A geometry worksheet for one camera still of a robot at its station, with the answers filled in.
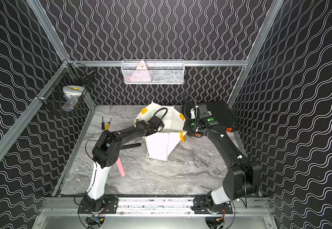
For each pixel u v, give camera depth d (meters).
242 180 0.42
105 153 0.56
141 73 0.90
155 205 0.75
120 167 0.88
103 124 1.09
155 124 0.81
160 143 0.84
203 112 0.63
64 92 0.81
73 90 0.80
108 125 1.08
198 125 0.59
